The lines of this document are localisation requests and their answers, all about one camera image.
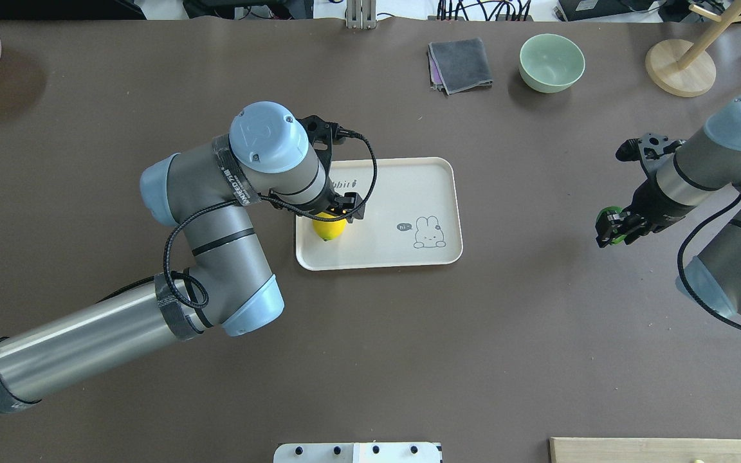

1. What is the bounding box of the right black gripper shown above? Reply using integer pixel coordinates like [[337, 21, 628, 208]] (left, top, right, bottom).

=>
[[595, 181, 687, 248]]

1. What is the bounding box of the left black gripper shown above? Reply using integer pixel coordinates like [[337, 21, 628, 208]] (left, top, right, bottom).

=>
[[300, 175, 365, 223]]

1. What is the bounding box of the yellow lemon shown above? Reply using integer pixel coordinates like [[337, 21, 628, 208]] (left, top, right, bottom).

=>
[[311, 219, 348, 241]]

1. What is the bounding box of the green lime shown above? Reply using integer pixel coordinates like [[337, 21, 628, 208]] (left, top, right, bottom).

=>
[[595, 207, 628, 248]]

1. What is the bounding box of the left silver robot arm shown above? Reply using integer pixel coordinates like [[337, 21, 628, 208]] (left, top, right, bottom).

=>
[[0, 102, 370, 418]]

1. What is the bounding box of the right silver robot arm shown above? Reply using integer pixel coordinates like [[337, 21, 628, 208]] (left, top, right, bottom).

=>
[[595, 96, 741, 331]]

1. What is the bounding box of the white rabbit print tray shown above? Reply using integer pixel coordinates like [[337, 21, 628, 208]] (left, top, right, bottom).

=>
[[296, 156, 464, 271]]

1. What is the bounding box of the purple cloth underneath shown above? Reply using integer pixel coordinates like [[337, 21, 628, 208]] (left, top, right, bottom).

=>
[[427, 50, 445, 91]]

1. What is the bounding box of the wooden mug tree stand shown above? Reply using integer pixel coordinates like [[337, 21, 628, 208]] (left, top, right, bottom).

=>
[[646, 1, 741, 98]]

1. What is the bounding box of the mint green bowl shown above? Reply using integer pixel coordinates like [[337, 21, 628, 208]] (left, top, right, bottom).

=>
[[518, 34, 586, 94]]

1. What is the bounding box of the grey folded cloth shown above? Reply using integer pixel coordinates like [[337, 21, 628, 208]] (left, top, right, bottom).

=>
[[428, 37, 493, 96]]

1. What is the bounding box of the bamboo cutting board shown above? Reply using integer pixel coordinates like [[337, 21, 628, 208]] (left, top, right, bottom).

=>
[[549, 437, 741, 462]]

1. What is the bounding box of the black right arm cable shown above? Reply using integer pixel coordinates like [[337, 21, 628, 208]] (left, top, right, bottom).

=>
[[677, 193, 741, 349]]

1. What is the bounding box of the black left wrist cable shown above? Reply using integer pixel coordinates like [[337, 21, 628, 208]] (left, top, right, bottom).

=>
[[163, 129, 378, 311]]

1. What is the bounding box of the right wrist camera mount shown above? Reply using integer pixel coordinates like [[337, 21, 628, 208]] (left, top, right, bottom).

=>
[[615, 134, 686, 179]]

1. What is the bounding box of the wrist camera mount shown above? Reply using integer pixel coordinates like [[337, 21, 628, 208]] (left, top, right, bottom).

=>
[[298, 115, 355, 173], [615, 134, 686, 179]]

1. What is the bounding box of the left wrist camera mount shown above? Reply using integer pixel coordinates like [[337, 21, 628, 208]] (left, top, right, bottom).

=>
[[298, 115, 355, 173]]

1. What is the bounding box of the aluminium frame post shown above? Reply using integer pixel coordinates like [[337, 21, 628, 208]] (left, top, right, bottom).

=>
[[345, 0, 377, 30]]

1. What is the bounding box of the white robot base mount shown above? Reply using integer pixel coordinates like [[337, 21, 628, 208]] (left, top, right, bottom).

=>
[[273, 440, 443, 462]]

